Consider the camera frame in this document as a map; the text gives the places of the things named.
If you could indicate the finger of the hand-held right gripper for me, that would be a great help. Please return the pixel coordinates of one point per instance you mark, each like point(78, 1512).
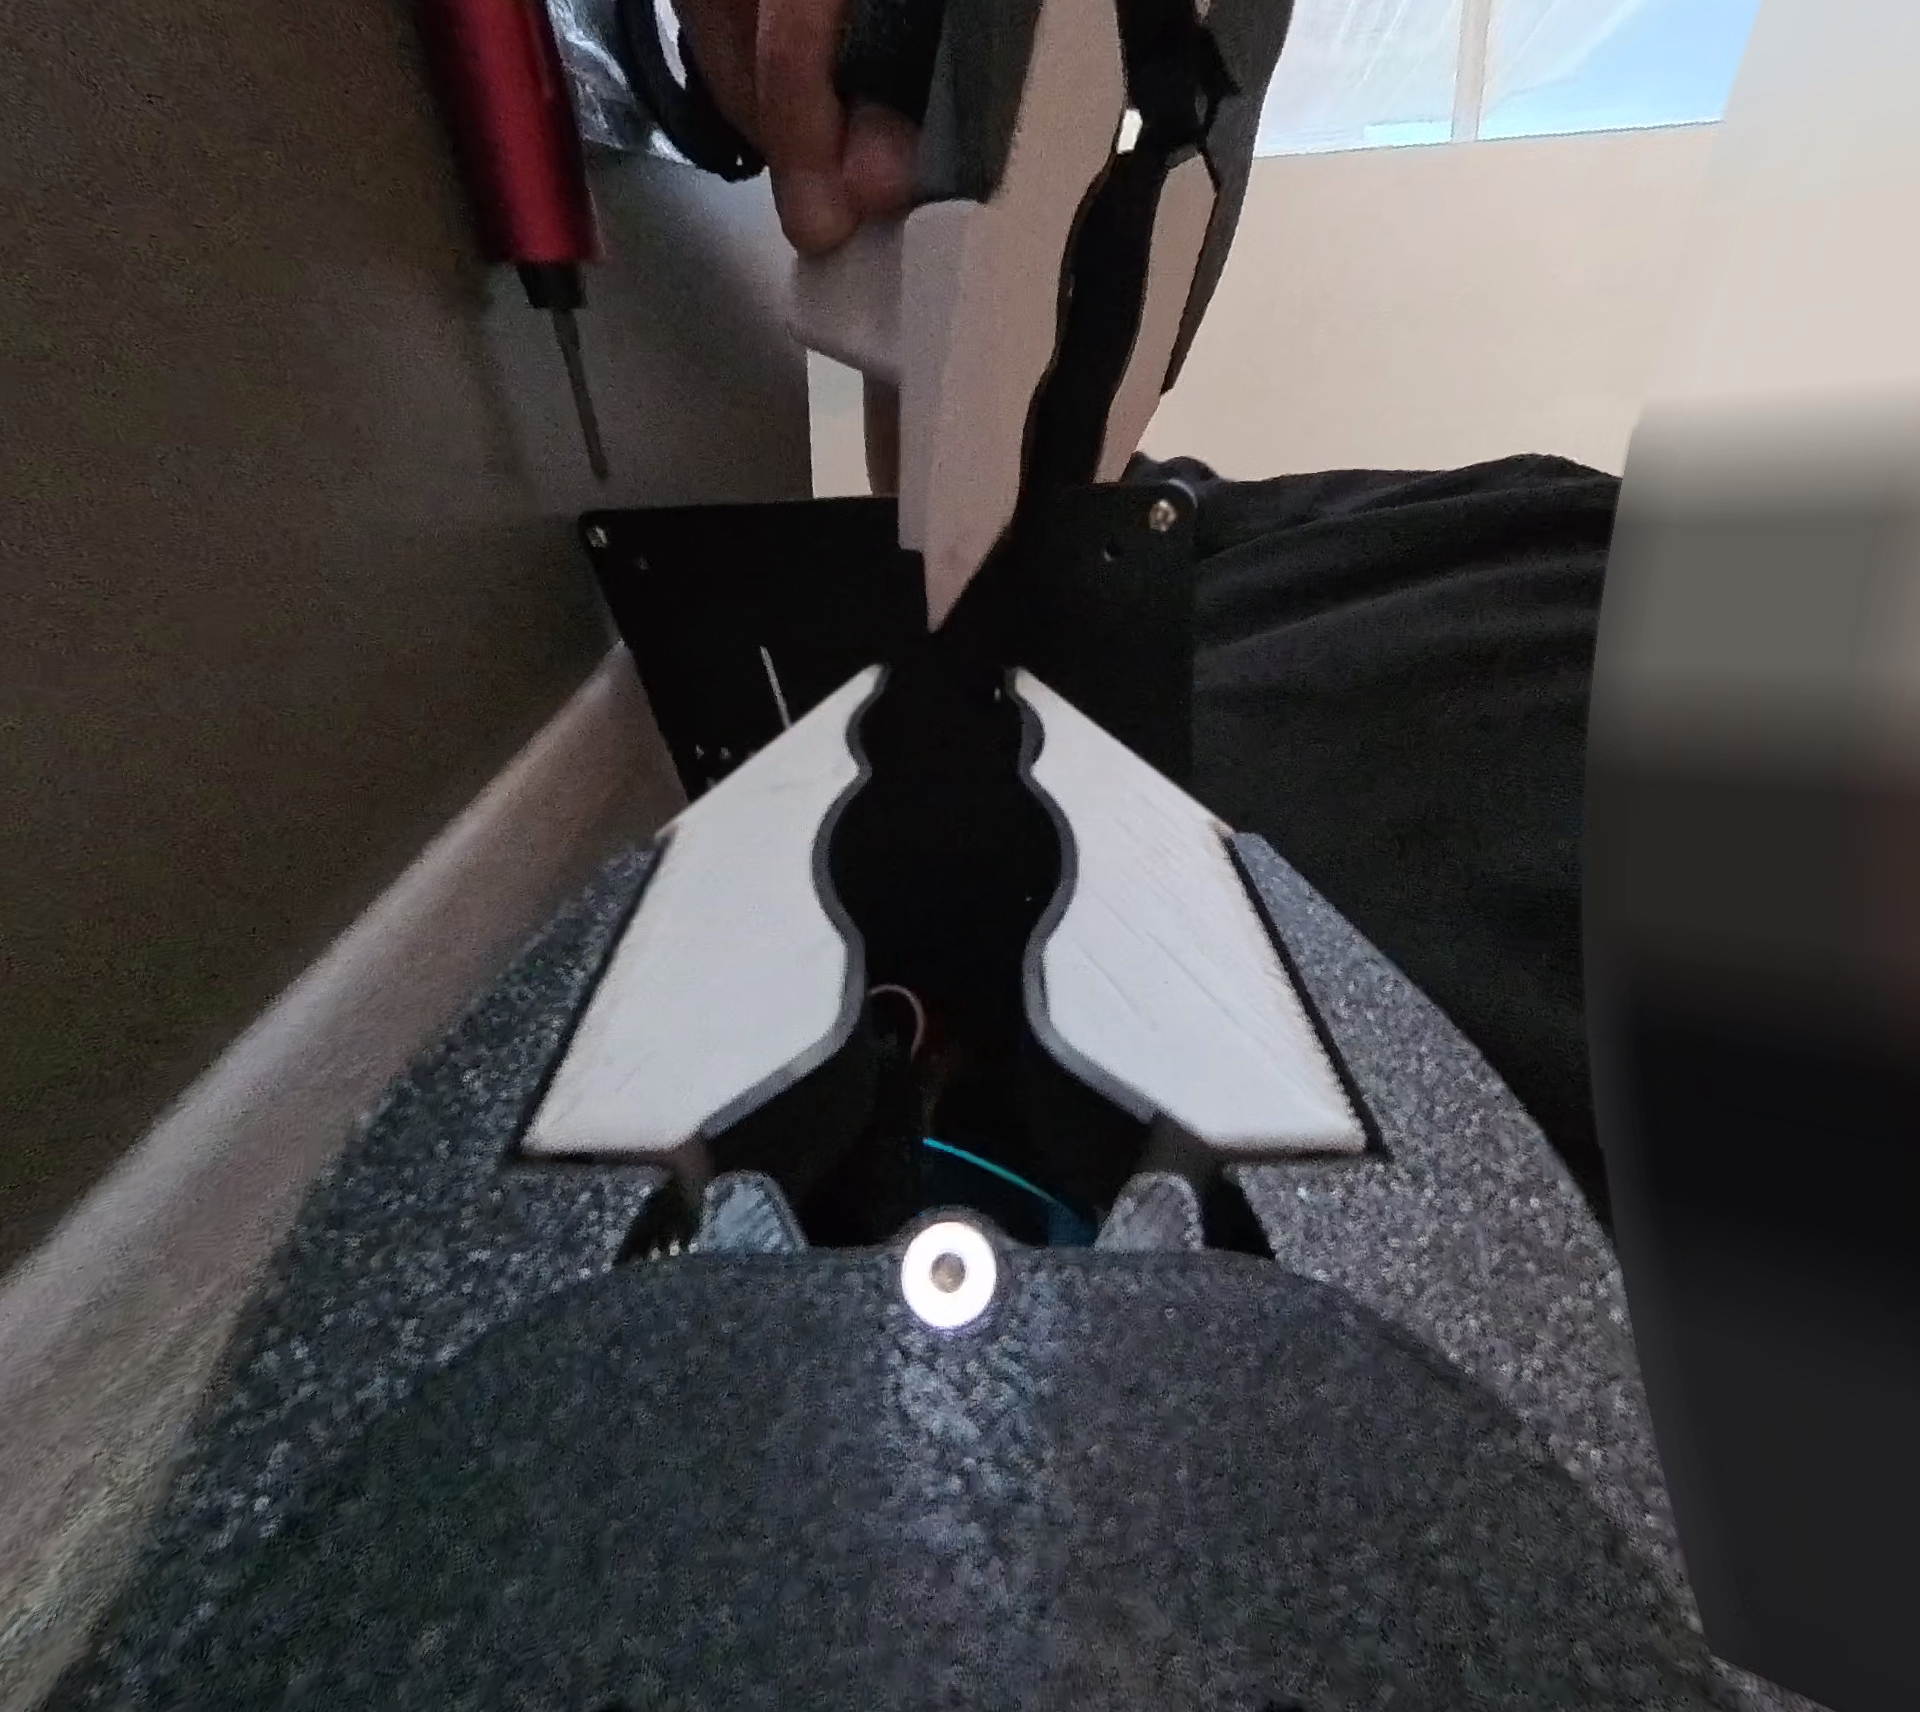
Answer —
point(1172, 287)
point(1004, 363)

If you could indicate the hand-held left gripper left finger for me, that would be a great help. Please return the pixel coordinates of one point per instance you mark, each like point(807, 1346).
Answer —
point(705, 975)

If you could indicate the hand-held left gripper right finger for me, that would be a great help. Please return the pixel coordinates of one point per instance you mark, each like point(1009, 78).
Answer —
point(1199, 992)

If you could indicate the blue hobby robot arm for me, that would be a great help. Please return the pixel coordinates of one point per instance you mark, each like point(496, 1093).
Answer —
point(752, 572)

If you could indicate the white foam sheet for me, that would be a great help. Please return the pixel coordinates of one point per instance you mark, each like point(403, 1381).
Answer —
point(150, 1215)

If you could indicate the red screwdriver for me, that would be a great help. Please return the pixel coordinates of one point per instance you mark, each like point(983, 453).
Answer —
point(480, 16)

